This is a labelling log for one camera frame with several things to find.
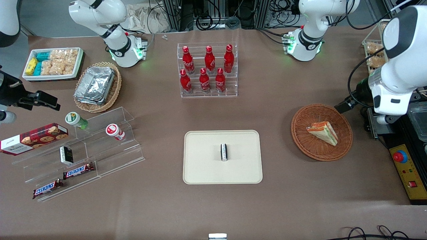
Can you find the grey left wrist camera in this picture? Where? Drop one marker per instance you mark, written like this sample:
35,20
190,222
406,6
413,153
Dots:
373,123

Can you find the red cola bottle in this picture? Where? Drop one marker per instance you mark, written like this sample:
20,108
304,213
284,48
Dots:
220,82
204,82
229,61
209,61
188,61
185,83

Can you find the triangle sandwich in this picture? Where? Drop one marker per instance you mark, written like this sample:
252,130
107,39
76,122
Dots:
323,131

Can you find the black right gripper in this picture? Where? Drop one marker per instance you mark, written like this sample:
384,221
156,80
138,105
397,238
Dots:
10,91

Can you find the teal snack pack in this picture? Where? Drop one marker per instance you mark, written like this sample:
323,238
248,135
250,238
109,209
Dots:
42,56
37,68

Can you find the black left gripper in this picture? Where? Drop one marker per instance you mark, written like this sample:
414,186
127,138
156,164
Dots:
361,91

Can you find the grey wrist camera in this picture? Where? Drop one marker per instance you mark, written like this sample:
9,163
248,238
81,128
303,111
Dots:
6,117
373,123

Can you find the clear acrylic bottle rack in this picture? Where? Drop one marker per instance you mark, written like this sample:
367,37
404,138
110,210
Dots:
208,95

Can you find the small silver box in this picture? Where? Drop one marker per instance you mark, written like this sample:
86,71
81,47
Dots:
217,237

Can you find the yellow emergency stop box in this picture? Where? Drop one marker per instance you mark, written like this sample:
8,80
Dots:
408,173

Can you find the clear pastry container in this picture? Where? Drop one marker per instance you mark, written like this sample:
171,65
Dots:
375,61

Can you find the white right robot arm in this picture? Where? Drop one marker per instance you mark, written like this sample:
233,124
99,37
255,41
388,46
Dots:
113,43

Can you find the small black white box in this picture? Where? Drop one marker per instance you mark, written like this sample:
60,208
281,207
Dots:
66,155
224,152

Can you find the white plastic snack bin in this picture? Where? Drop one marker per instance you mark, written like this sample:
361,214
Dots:
30,77

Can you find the cream plastic tray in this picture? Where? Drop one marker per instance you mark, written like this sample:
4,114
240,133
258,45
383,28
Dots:
206,166

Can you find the crumpled beige cloth bag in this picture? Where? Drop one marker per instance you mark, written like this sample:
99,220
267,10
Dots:
143,20

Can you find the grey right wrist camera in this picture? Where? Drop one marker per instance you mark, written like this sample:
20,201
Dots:
6,117

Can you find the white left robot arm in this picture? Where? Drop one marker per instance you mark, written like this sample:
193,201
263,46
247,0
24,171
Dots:
397,76

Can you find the yellow snack pack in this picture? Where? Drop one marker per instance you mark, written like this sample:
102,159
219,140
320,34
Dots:
31,66

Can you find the light oval wicker basket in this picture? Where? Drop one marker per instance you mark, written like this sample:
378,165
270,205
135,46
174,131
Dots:
115,90

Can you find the stack of foil trays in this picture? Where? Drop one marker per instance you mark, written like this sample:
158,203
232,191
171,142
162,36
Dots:
95,85

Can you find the snickers chocolate bar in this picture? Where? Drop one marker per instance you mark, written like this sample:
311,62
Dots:
79,170
47,189

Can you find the clear bag of crackers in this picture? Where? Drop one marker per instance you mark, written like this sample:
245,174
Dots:
60,61

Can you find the clear acrylic step shelf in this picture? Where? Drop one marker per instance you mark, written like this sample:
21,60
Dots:
113,156

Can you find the brown round wicker basket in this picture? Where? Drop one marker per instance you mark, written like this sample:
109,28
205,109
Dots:
310,146

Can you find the red cookie box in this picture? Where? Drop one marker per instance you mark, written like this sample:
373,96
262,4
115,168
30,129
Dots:
33,138

